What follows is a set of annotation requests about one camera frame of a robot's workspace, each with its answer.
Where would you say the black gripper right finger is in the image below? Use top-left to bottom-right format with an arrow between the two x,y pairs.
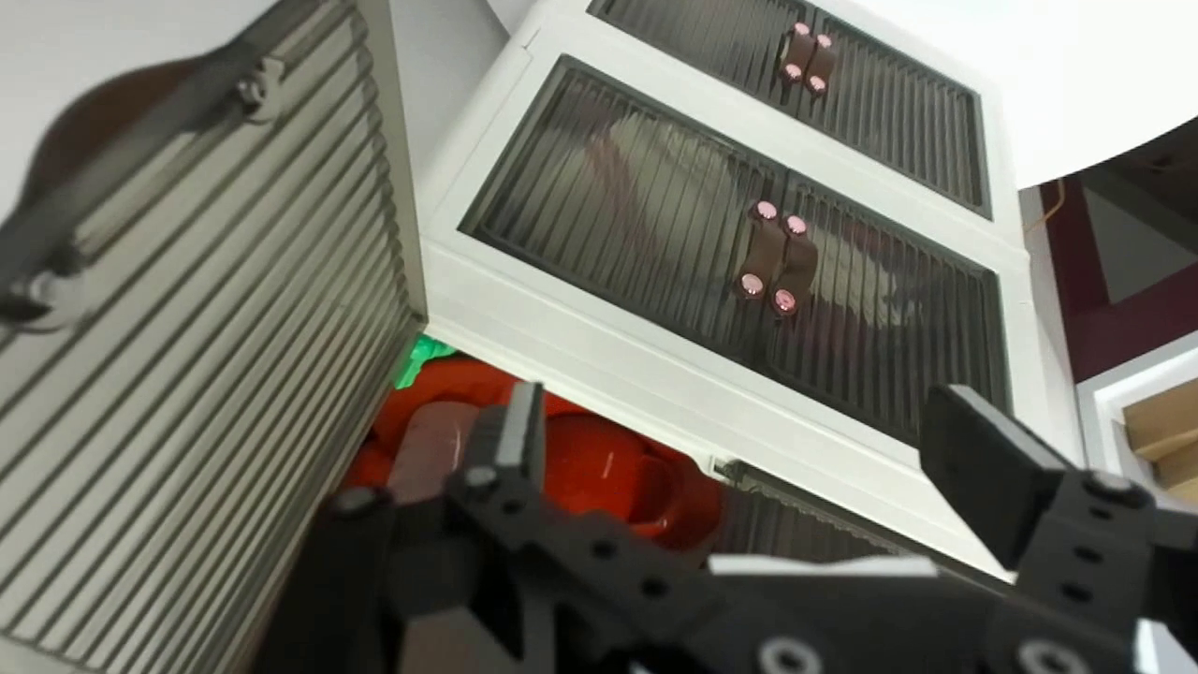
919,382 -> 1078,573

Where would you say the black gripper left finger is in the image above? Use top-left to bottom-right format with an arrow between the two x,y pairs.
454,378 -> 552,506

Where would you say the clear plastic jug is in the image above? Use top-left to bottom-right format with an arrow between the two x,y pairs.
387,394 -> 491,509

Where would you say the white three-tier cabinet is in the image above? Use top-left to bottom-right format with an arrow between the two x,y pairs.
393,0 -> 1093,585

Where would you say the dark ribbed cabinet door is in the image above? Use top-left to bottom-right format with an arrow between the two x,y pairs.
584,0 -> 1000,223
456,52 -> 1016,450

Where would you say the open translucent ribbed cabinet door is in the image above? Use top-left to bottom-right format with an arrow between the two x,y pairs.
0,0 -> 431,674

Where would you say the red toy with green part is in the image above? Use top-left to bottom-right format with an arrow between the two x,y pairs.
340,334 -> 735,555

